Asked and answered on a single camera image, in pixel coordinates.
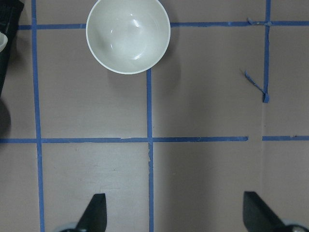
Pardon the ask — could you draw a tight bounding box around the small white dish in rack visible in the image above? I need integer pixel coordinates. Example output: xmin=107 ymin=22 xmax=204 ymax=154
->
xmin=0 ymin=32 xmax=8 ymax=52

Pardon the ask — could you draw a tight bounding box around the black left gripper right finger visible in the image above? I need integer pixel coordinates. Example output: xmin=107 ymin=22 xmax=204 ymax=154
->
xmin=243 ymin=191 xmax=293 ymax=232

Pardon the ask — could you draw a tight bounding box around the white ceramic bowl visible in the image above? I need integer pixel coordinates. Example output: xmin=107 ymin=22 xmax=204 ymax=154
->
xmin=86 ymin=0 xmax=171 ymax=74

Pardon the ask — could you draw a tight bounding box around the black dish rack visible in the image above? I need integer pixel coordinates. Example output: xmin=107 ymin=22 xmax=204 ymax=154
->
xmin=0 ymin=0 xmax=24 ymax=93

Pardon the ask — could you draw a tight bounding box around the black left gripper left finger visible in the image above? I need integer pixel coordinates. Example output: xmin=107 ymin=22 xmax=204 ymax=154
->
xmin=76 ymin=193 xmax=107 ymax=232

